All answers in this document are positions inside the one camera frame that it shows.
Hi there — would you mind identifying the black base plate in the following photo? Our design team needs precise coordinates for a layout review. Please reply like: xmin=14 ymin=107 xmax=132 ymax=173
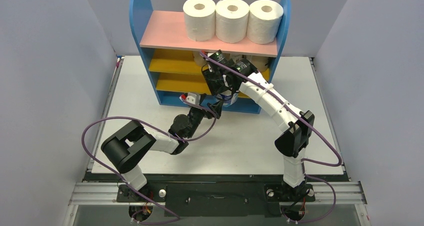
xmin=82 ymin=173 xmax=349 ymax=218

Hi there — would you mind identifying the brown printed paper roll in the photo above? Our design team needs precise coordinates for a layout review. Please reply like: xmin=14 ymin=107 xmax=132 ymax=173
xmin=192 ymin=51 xmax=208 ymax=67

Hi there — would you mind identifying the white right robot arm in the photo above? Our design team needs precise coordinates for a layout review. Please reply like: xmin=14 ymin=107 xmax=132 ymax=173
xmin=200 ymin=51 xmax=315 ymax=201

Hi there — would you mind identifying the blue roll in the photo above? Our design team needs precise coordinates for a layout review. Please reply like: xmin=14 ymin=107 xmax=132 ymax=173
xmin=214 ymin=90 xmax=239 ymax=107

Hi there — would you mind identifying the blue shelf with coloured boards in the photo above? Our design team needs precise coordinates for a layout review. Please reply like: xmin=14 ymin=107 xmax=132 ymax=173
xmin=129 ymin=0 xmax=292 ymax=107

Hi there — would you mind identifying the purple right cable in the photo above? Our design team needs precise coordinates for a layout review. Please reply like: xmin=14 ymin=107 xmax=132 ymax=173
xmin=198 ymin=51 xmax=343 ymax=224

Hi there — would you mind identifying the white roll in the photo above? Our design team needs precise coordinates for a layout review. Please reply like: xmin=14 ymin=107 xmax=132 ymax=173
xmin=183 ymin=0 xmax=216 ymax=41
xmin=215 ymin=0 xmax=250 ymax=43
xmin=246 ymin=0 xmax=284 ymax=44

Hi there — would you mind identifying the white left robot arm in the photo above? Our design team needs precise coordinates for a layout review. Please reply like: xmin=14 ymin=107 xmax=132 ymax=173
xmin=100 ymin=101 xmax=223 ymax=201

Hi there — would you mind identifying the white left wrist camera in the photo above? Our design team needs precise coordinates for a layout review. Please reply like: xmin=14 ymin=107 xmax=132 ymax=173
xmin=179 ymin=92 xmax=201 ymax=105

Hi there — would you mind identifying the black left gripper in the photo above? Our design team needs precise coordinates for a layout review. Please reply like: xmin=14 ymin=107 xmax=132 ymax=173
xmin=186 ymin=94 xmax=223 ymax=139

